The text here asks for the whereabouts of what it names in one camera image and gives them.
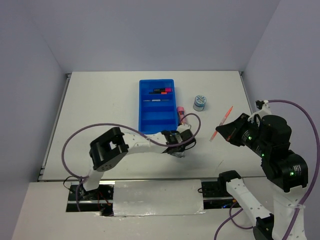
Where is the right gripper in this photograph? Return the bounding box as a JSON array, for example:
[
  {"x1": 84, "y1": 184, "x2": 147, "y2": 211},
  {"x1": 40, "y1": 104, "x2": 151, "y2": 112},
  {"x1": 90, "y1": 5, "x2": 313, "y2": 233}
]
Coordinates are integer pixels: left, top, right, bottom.
[{"x1": 215, "y1": 110, "x2": 269, "y2": 154}]

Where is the orange thin pen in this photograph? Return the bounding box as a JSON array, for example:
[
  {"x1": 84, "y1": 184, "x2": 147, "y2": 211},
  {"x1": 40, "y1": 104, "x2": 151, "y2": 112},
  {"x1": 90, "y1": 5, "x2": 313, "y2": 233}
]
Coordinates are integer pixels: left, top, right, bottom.
[{"x1": 209, "y1": 105, "x2": 233, "y2": 142}]

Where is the pink capped black highlighter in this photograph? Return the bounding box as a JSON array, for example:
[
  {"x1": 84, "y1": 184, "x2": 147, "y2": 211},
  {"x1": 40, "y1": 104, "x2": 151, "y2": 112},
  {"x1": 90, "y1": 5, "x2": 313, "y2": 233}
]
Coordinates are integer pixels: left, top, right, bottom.
[{"x1": 153, "y1": 87, "x2": 172, "y2": 94}]

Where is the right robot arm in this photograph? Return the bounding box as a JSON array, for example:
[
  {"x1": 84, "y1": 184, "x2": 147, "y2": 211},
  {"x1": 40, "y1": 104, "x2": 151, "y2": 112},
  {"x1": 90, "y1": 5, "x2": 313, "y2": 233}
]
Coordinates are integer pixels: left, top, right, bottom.
[{"x1": 216, "y1": 110, "x2": 308, "y2": 240}]

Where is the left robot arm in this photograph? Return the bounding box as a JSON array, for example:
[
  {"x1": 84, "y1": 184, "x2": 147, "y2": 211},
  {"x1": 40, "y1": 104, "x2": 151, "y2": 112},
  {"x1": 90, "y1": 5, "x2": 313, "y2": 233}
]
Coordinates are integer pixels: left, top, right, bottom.
[{"x1": 79, "y1": 127, "x2": 196, "y2": 200}]

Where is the blue plastic compartment tray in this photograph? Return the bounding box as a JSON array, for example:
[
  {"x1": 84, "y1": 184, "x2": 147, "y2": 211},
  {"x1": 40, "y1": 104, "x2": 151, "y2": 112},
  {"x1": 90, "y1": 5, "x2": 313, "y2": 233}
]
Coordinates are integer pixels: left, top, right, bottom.
[{"x1": 138, "y1": 79, "x2": 179, "y2": 135}]

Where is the right blue tape roll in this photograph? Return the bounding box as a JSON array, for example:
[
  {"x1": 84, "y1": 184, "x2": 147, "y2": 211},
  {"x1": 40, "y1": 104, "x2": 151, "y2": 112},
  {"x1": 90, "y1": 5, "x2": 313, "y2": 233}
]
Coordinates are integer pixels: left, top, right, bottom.
[{"x1": 193, "y1": 95, "x2": 207, "y2": 112}]

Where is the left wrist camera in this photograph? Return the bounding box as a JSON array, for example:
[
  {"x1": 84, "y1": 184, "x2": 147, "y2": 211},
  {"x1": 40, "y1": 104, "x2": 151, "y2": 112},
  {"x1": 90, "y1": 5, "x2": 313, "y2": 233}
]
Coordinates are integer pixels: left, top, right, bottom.
[{"x1": 176, "y1": 123, "x2": 192, "y2": 133}]

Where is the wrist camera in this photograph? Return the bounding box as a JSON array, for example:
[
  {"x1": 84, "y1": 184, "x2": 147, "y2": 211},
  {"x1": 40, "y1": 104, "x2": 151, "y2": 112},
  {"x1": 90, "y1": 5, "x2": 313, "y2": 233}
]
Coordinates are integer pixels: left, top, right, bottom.
[
  {"x1": 176, "y1": 123, "x2": 192, "y2": 133},
  {"x1": 255, "y1": 100, "x2": 272, "y2": 118}
]

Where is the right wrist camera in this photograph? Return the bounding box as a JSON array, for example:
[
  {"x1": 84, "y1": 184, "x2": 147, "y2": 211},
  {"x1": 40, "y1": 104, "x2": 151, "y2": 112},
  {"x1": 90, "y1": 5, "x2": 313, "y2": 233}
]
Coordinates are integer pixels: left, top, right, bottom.
[{"x1": 255, "y1": 100, "x2": 272, "y2": 118}]

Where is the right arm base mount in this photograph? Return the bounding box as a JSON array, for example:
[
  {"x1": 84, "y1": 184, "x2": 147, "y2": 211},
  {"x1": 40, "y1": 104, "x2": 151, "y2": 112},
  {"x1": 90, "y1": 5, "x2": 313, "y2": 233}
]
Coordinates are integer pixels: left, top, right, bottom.
[{"x1": 197, "y1": 181, "x2": 235, "y2": 210}]

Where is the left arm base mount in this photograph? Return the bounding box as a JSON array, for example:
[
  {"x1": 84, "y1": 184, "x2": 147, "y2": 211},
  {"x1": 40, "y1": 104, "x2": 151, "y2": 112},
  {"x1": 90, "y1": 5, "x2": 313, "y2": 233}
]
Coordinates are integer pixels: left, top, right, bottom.
[{"x1": 63, "y1": 181, "x2": 115, "y2": 217}]

